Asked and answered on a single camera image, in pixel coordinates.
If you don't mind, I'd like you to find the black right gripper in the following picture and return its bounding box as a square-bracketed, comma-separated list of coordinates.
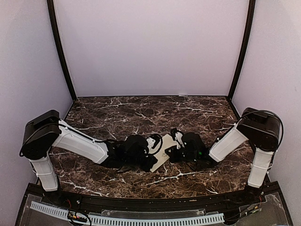
[165, 146, 198, 163]

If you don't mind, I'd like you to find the cream paper envelope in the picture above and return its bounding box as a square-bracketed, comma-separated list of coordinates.
[150, 134, 177, 173]

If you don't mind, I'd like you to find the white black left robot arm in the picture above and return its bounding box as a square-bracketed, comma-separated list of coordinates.
[19, 110, 163, 205]

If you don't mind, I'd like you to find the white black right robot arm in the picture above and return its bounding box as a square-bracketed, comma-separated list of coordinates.
[165, 107, 284, 204]

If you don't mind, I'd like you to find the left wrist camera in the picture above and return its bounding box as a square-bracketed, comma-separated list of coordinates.
[146, 134, 163, 155]

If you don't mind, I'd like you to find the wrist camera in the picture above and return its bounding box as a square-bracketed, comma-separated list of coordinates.
[146, 134, 163, 155]
[170, 128, 184, 149]

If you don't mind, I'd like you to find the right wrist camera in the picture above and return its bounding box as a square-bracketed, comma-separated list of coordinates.
[170, 128, 184, 149]

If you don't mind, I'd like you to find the white slotted cable duct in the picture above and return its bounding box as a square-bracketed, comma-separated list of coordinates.
[30, 201, 224, 226]

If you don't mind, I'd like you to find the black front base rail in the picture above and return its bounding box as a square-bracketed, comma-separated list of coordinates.
[24, 182, 282, 212]

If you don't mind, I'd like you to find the black enclosure frame post right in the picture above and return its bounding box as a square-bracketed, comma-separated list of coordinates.
[228, 0, 256, 100]

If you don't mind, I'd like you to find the black enclosure frame post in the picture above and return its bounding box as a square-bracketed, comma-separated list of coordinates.
[228, 0, 256, 100]
[47, 0, 77, 102]

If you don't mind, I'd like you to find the black enclosure frame post left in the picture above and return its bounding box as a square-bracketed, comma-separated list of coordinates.
[47, 0, 77, 102]

